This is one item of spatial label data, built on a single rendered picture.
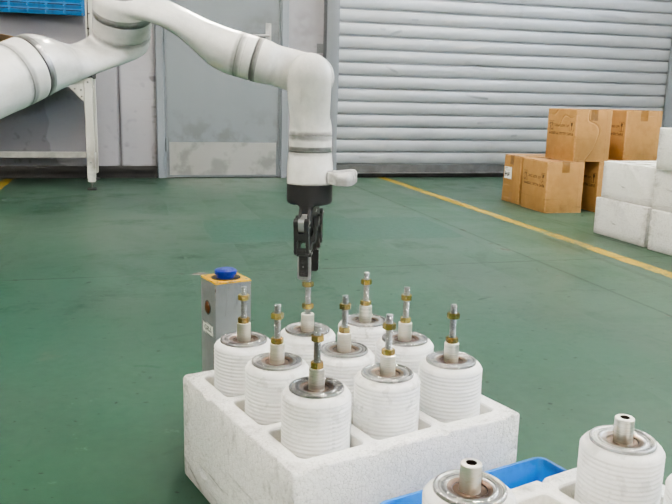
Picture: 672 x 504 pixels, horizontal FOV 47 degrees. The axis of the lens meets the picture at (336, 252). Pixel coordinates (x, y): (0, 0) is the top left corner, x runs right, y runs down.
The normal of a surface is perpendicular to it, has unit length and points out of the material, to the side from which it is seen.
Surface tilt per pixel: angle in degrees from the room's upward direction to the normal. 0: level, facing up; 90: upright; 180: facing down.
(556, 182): 90
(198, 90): 90
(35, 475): 0
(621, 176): 90
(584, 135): 90
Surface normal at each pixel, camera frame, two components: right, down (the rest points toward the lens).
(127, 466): 0.02, -0.98
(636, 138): 0.22, 0.20
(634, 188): -0.95, 0.04
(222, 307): 0.52, 0.18
